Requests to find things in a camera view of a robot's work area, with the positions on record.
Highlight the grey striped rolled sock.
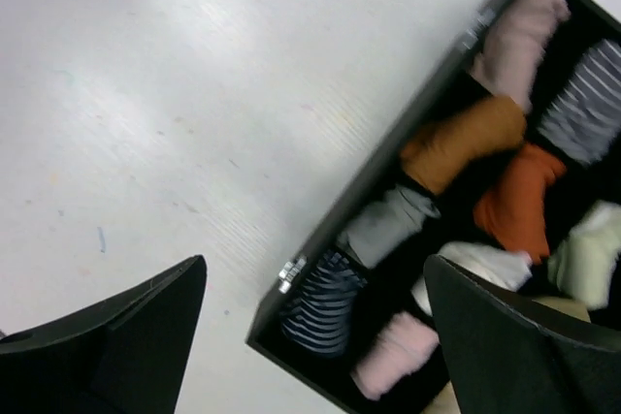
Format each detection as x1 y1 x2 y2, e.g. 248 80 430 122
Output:
538 40 620 166

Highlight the white rolled sock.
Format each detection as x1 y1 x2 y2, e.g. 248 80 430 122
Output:
424 241 533 291

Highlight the black storage box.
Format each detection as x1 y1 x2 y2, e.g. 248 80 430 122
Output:
247 0 620 413

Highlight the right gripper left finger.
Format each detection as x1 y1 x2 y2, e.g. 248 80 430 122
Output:
1 255 208 413

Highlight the brown rolled sock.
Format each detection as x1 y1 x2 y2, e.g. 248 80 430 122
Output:
400 96 527 195

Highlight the grey underwear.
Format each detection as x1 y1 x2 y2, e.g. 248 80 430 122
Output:
337 185 441 269

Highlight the orange rolled sock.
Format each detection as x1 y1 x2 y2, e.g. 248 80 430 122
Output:
473 143 567 265

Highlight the striped blue cloth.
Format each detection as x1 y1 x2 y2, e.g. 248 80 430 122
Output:
280 248 368 359

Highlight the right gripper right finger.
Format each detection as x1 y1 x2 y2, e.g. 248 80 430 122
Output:
424 255 620 413

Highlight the light pink rolled sock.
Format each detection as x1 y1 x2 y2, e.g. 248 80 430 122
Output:
351 312 440 400

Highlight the pale green rolled sock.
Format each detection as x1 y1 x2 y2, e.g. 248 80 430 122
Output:
547 201 620 310

